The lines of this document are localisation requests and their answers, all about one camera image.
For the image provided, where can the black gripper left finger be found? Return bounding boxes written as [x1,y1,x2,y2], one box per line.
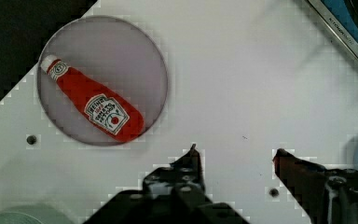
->
[84,146,250,224]

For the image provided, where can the grey round plate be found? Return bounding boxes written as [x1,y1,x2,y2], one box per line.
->
[37,16,168,147]

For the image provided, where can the red plush ketchup bottle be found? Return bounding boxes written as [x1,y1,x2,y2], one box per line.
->
[40,55,145,143]

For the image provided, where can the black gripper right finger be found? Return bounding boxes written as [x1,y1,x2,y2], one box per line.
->
[273,148,358,224]

